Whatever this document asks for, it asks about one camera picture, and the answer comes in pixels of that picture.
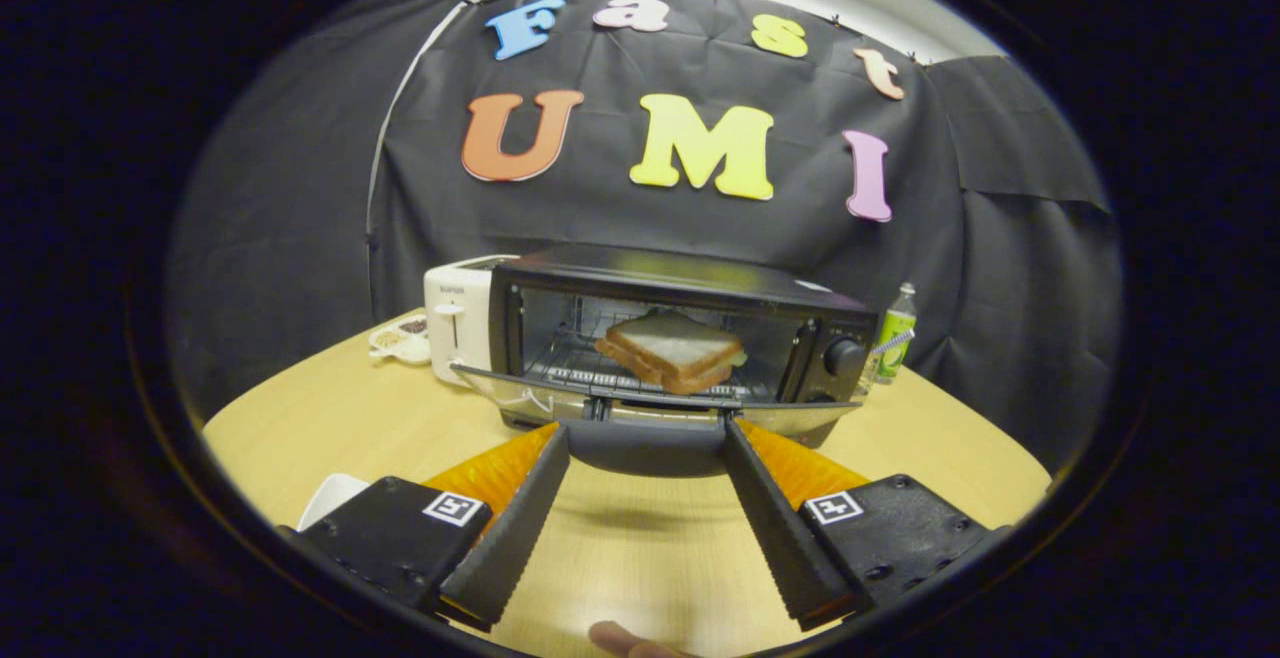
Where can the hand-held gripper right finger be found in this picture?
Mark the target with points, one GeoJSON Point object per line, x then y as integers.
{"type": "Point", "coordinates": [775, 528]}

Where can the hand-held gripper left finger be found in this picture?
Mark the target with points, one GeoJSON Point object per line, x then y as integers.
{"type": "Point", "coordinates": [515, 528]}

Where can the toast sandwich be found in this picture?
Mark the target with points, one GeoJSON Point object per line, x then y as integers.
{"type": "Point", "coordinates": [675, 343]}

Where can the black toaster oven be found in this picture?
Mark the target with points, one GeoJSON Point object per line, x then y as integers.
{"type": "Point", "coordinates": [680, 278]}

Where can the white pop-up toaster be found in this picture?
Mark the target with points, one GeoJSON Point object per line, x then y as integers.
{"type": "Point", "coordinates": [455, 328]}

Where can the white rectangular tray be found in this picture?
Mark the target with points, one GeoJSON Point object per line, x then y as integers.
{"type": "Point", "coordinates": [335, 498]}

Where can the white divided snack dish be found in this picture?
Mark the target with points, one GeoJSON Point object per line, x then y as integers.
{"type": "Point", "coordinates": [400, 340]}

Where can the green drink bottle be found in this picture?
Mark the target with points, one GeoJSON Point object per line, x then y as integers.
{"type": "Point", "coordinates": [897, 313]}

